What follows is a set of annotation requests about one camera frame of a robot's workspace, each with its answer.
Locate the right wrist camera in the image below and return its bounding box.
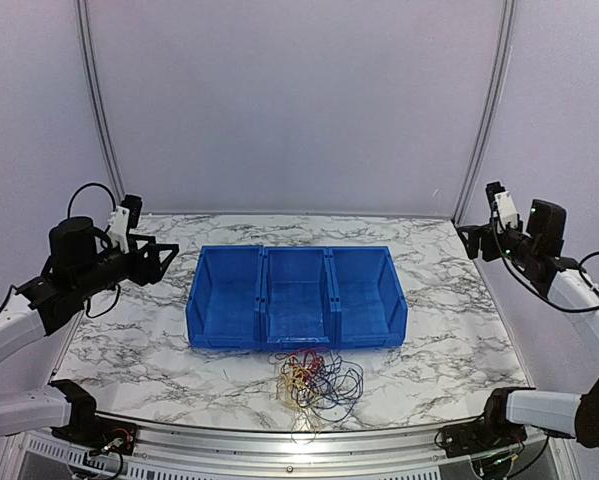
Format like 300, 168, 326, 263
485, 182, 522, 233

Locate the left blue storage bin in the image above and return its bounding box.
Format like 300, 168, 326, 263
186, 245, 264, 351

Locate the left aluminium frame post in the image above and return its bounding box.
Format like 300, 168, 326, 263
74, 0, 126, 203

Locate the right blue storage bin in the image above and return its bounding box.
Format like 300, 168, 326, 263
328, 246, 408, 350

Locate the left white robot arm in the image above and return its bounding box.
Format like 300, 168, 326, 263
0, 208, 179, 445

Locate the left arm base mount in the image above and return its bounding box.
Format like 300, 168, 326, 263
50, 380, 138, 455

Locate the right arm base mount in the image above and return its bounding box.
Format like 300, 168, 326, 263
434, 387, 528, 458

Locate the blue storage bin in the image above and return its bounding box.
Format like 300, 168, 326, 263
186, 245, 264, 351
260, 247, 336, 352
328, 246, 408, 350

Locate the middle blue storage bin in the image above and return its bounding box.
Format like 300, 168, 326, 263
260, 247, 336, 352

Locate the aluminium front rail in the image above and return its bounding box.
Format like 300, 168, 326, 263
0, 419, 582, 479

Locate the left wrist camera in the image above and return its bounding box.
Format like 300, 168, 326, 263
106, 194, 143, 253

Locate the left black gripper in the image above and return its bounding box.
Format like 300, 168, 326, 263
73, 233, 178, 300

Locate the blue cable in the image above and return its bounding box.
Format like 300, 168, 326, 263
298, 352, 365, 424

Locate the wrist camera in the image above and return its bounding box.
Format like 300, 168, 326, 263
106, 194, 143, 253
485, 182, 522, 233

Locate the aluminium frame post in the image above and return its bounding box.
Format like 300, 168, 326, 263
74, 0, 126, 203
452, 0, 517, 226

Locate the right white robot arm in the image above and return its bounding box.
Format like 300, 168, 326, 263
457, 191, 599, 449

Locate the right aluminium frame post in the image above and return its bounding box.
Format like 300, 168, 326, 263
452, 0, 517, 226

